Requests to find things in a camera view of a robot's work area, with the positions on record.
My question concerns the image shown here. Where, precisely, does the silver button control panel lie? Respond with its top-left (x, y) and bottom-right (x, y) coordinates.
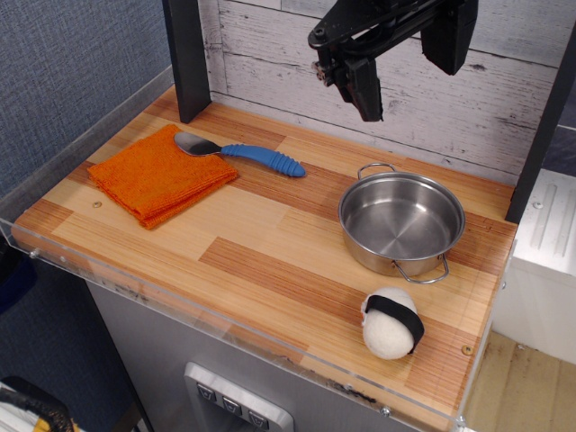
top-left (184, 362), bottom-right (294, 431)

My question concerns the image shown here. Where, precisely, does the orange folded cloth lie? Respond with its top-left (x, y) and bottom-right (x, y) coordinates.
top-left (88, 124), bottom-right (239, 230)

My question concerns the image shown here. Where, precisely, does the black right vertical post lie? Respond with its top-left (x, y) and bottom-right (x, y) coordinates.
top-left (505, 28), bottom-right (575, 223)

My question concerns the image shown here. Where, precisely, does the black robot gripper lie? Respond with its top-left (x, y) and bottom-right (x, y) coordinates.
top-left (308, 0), bottom-right (479, 122)

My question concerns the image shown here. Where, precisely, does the black vertical post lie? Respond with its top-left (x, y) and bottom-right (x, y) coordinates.
top-left (162, 0), bottom-right (212, 123)
top-left (505, 28), bottom-right (575, 223)

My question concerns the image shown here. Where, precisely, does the black yellow object bottom left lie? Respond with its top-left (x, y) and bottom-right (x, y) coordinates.
top-left (1, 376), bottom-right (81, 431)

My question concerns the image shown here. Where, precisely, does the white plush sushi toy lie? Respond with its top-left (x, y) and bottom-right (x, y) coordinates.
top-left (361, 287), bottom-right (425, 360)

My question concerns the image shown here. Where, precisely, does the blue handled metal spoon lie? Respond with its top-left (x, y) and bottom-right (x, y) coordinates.
top-left (174, 131), bottom-right (306, 177)

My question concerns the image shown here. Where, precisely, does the stainless steel pot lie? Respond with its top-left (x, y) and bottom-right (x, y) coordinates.
top-left (337, 162), bottom-right (465, 284)

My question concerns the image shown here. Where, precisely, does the white aluminium block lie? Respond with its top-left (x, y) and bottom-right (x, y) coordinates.
top-left (492, 169), bottom-right (575, 364)

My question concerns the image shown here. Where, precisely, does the clear acrylic table guard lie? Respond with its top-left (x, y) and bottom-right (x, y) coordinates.
top-left (1, 58), bottom-right (515, 431)

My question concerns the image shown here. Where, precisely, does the grey metal cabinet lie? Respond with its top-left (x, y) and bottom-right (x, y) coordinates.
top-left (89, 283), bottom-right (455, 431)

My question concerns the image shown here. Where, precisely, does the black left vertical post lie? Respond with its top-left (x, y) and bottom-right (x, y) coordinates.
top-left (162, 0), bottom-right (212, 123)

